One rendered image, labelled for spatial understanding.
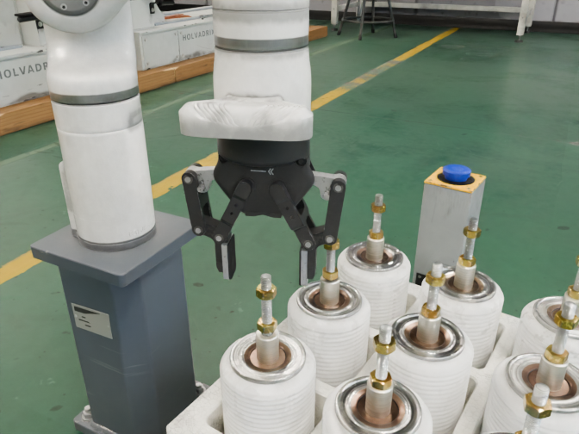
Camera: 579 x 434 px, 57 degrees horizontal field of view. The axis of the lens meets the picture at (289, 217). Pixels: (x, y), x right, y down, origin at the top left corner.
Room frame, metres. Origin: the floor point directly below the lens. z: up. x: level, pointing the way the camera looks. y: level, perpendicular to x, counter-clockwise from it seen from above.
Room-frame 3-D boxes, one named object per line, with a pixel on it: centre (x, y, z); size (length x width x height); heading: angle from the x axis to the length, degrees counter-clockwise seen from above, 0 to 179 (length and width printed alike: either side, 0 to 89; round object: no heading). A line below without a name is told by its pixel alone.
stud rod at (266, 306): (0.41, 0.02, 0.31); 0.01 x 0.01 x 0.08
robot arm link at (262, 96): (0.39, 0.02, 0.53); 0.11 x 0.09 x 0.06; 172
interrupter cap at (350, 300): (0.51, -0.05, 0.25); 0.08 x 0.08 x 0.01
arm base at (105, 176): (0.58, 0.21, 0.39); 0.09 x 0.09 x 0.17; 63
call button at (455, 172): (0.72, -0.24, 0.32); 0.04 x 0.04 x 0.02
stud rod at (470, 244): (0.54, -0.21, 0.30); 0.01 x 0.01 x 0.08
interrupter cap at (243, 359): (0.41, 0.02, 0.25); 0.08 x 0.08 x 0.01
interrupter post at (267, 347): (0.41, 0.02, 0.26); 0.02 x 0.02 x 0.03
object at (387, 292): (0.61, -0.11, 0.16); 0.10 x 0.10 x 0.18
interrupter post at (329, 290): (0.51, -0.05, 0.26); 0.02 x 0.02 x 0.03
